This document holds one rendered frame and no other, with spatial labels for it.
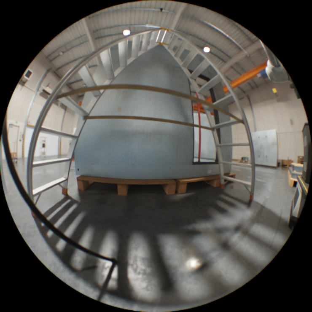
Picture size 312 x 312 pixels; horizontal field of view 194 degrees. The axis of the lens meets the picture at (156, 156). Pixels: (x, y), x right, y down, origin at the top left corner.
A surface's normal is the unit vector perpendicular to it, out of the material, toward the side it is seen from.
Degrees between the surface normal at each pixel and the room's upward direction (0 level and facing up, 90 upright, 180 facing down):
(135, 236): 0
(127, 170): 90
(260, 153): 90
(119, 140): 90
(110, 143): 90
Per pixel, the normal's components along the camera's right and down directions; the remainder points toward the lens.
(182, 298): 0.04, -1.00
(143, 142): 0.17, 0.04
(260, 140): -0.98, -0.03
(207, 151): -0.18, 0.04
